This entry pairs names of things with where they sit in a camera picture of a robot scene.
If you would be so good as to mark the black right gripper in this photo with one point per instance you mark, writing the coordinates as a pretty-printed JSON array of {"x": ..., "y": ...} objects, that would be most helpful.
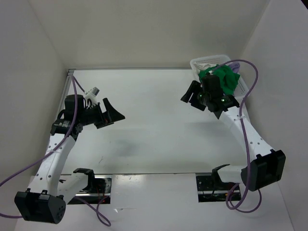
[{"x": 194, "y": 87}]

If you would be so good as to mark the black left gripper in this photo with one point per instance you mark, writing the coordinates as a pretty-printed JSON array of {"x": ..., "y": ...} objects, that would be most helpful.
[{"x": 113, "y": 114}]

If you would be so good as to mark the green t shirt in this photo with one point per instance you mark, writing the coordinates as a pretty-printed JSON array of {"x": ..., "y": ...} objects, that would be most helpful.
[{"x": 228, "y": 79}]

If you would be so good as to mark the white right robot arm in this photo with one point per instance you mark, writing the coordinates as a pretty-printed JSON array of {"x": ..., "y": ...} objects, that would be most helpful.
[{"x": 265, "y": 165}]

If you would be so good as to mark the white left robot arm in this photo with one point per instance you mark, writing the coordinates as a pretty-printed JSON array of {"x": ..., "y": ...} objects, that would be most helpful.
[{"x": 47, "y": 195}]

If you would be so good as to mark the cream t shirt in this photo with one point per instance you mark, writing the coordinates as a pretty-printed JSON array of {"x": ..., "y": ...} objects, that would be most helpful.
[{"x": 202, "y": 67}]

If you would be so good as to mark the white plastic basket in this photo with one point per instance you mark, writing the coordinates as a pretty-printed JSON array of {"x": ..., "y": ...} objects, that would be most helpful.
[{"x": 241, "y": 88}]

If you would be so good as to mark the lavender t shirt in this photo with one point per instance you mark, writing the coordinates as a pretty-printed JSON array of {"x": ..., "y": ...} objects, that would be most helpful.
[{"x": 234, "y": 66}]

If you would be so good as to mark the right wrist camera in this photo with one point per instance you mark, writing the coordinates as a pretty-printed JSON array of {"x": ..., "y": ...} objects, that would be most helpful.
[{"x": 211, "y": 86}]

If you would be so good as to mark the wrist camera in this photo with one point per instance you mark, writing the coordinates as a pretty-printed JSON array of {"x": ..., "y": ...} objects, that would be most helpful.
[
  {"x": 211, "y": 86},
  {"x": 90, "y": 95}
]

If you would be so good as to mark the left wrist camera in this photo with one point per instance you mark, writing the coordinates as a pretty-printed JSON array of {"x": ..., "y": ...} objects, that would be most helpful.
[{"x": 90, "y": 95}]

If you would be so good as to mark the aluminium table edge rail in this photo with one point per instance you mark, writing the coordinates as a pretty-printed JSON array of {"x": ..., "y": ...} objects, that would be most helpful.
[{"x": 67, "y": 83}]

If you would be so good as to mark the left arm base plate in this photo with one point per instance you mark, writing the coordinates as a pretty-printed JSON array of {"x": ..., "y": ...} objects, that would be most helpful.
[{"x": 92, "y": 190}]

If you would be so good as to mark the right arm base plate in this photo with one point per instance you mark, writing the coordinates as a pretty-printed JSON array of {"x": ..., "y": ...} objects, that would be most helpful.
[{"x": 208, "y": 191}]

